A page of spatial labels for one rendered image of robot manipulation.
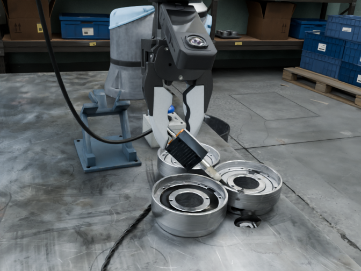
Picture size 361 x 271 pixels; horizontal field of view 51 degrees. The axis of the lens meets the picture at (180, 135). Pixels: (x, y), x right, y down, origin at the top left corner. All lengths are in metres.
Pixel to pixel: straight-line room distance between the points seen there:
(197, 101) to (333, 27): 4.04
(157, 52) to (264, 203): 0.25
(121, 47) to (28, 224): 0.58
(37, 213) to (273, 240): 0.32
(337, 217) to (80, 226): 1.76
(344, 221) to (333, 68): 2.66
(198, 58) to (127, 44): 0.59
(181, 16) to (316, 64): 4.26
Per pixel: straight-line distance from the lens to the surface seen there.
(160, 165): 0.61
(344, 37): 4.44
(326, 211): 2.18
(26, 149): 0.76
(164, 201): 0.52
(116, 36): 1.01
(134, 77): 1.01
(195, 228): 0.49
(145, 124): 0.77
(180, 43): 0.43
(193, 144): 0.52
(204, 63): 0.43
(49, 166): 0.68
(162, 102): 0.51
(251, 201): 0.54
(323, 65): 4.62
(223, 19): 4.98
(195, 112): 0.53
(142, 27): 0.99
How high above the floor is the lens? 1.12
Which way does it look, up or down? 23 degrees down
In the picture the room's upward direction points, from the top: 3 degrees clockwise
